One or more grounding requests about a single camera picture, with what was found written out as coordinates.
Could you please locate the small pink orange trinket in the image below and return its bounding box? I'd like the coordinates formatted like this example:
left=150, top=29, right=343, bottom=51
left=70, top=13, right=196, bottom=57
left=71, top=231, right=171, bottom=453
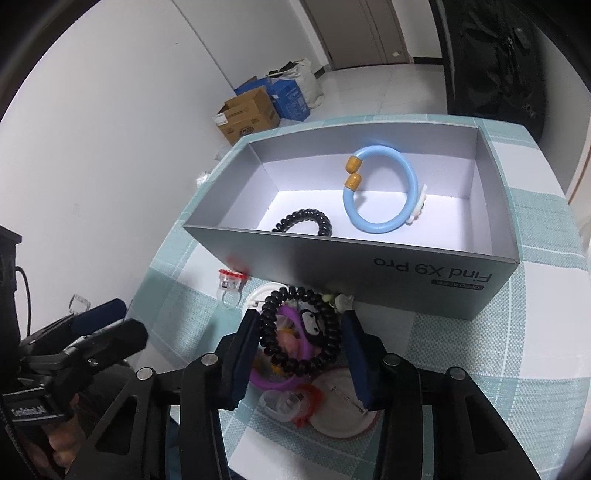
left=277, top=330, right=306, bottom=365

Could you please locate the white sack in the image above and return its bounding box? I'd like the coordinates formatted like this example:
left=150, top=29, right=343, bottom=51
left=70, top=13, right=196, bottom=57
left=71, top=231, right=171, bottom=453
left=265, top=58, right=325, bottom=112

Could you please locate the light blue ring toy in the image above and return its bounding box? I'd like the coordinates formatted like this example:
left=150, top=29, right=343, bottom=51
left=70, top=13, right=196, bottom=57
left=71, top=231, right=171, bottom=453
left=342, top=145, right=428, bottom=235

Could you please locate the clear red toy ring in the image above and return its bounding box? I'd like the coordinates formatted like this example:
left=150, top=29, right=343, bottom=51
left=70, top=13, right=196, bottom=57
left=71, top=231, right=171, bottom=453
left=217, top=268, right=250, bottom=309

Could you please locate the blue cardboard box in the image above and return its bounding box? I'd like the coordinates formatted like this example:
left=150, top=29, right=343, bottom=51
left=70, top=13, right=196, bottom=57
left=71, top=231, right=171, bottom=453
left=234, top=76, right=311, bottom=121

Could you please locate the purple bracelet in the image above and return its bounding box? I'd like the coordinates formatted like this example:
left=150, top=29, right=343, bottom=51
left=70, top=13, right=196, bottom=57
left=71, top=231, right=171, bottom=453
left=249, top=302, right=345, bottom=391

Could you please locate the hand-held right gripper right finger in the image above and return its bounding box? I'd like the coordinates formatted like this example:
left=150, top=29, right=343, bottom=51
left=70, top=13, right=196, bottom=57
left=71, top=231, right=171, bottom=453
left=341, top=310, right=555, bottom=480

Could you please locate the black hanging backpack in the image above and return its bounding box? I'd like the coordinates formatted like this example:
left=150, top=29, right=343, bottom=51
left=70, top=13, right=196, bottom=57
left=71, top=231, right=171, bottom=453
left=445, top=0, right=591, bottom=141

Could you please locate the person's left hand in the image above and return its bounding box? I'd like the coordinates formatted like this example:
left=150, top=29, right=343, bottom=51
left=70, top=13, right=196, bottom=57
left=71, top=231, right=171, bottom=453
left=46, top=391, right=87, bottom=469

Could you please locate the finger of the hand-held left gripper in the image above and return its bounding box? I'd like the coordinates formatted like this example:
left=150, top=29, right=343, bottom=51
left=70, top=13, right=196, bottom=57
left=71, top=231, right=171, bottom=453
left=71, top=299, right=126, bottom=337
left=79, top=319, right=148, bottom=370

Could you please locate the large red-rimmed round badge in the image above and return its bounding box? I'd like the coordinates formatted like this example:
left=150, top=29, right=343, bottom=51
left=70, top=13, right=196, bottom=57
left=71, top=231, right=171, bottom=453
left=307, top=367, right=382, bottom=437

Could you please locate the black coil hair tie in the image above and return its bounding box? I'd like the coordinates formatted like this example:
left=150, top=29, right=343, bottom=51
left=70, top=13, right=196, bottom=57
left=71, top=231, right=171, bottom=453
left=271, top=209, right=334, bottom=238
left=259, top=286, right=343, bottom=377

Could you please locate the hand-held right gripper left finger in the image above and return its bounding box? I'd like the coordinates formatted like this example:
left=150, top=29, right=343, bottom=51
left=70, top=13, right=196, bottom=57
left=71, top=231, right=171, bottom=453
left=85, top=308, right=260, bottom=480

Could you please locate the wood trimmed white panel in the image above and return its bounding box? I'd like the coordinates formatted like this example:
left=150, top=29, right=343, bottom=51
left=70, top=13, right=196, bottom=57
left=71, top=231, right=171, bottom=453
left=567, top=138, right=591, bottom=206

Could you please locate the grey door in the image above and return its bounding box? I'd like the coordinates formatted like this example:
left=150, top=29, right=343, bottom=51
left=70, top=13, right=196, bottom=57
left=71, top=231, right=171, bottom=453
left=305, top=0, right=414, bottom=72

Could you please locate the small white round badge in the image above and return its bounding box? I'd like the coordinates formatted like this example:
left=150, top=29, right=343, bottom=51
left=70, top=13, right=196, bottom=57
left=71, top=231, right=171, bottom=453
left=240, top=282, right=296, bottom=324

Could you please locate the brown cardboard box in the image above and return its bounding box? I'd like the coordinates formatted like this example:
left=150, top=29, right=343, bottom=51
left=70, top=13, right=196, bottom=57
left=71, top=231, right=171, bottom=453
left=213, top=87, right=281, bottom=147

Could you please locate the grey cardboard box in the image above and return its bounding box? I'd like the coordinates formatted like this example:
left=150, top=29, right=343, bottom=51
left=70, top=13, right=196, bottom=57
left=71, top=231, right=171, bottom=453
left=182, top=124, right=522, bottom=321

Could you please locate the black cable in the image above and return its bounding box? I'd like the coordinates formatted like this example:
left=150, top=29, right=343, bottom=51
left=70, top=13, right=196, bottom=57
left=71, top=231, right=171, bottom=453
left=15, top=267, right=32, bottom=337

